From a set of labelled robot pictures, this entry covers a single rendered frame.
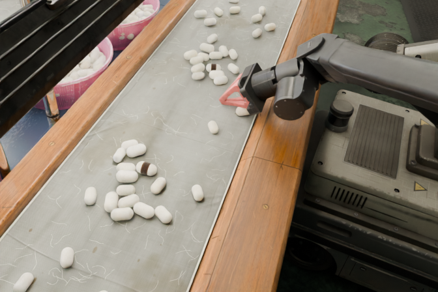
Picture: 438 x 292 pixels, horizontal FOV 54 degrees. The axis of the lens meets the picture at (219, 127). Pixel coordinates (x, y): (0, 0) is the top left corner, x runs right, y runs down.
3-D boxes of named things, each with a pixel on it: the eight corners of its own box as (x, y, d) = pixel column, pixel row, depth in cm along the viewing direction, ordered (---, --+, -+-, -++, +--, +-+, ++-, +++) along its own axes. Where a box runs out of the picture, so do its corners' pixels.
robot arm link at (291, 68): (317, 68, 85) (303, 47, 82) (315, 92, 80) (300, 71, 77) (286, 79, 88) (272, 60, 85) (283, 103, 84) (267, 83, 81)
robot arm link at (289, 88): (349, 62, 81) (322, 32, 77) (348, 105, 73) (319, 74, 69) (296, 88, 88) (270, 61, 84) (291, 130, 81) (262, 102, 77)
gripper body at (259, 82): (236, 91, 84) (268, 79, 79) (249, 64, 91) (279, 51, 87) (253, 116, 86) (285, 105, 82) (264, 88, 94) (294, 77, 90)
